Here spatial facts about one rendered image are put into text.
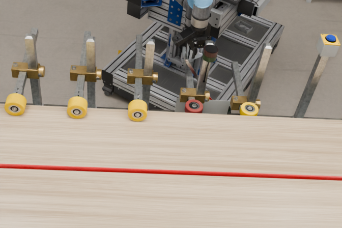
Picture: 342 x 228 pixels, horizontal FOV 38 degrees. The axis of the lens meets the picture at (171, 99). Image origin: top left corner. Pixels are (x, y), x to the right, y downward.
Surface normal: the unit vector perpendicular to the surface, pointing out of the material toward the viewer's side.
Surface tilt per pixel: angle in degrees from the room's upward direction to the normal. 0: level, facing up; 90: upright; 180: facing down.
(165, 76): 0
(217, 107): 90
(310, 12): 0
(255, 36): 0
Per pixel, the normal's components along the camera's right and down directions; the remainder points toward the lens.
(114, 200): 0.11, -0.71
